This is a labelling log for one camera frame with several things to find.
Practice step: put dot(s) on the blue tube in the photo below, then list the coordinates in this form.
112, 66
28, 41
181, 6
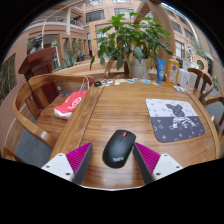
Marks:
161, 71

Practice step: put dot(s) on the black key fob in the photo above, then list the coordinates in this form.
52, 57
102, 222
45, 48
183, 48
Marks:
97, 84

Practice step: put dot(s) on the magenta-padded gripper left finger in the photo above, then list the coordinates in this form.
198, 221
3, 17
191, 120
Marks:
60, 164

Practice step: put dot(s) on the white crumpled wrapper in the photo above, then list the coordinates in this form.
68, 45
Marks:
180, 88

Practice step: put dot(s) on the dark red wooden chair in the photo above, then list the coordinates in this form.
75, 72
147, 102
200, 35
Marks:
41, 63

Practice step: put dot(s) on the blue oval sticker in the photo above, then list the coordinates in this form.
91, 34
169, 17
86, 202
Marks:
146, 81
137, 80

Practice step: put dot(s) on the red and white bag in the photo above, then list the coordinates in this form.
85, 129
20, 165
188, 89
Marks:
70, 105

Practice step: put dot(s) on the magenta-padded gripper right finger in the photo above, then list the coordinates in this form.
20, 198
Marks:
166, 164

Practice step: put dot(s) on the grey white printed mouse pad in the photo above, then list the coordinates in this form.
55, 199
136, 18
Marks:
173, 120

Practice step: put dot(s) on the black computer mouse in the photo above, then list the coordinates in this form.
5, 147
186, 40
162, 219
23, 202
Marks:
118, 150

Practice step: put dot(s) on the metal key bunch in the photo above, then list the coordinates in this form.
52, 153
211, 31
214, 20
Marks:
107, 81

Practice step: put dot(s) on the green plant in white pot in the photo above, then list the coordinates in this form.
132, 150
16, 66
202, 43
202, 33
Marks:
133, 36

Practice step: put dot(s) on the dark statue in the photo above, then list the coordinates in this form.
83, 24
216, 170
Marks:
36, 43

